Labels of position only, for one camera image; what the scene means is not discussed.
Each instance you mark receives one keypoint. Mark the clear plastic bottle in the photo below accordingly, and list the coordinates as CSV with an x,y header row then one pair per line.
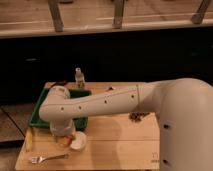
x,y
79,78

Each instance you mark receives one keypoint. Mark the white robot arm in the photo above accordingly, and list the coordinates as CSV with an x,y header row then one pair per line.
x,y
183,107

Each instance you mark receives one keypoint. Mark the silver fork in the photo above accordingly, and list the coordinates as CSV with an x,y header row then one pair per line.
x,y
40,159

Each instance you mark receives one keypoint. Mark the brown dried food pile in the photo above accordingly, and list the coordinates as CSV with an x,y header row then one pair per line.
x,y
137,117

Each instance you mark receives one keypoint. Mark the red chili pepper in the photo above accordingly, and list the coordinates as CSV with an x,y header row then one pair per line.
x,y
62,83

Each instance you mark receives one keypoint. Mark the white paper cup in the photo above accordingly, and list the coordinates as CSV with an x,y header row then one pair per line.
x,y
79,142

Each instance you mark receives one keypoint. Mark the apple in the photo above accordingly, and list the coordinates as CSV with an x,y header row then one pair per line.
x,y
66,141

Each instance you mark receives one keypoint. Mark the right wooden post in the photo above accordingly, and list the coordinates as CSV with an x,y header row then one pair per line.
x,y
198,16

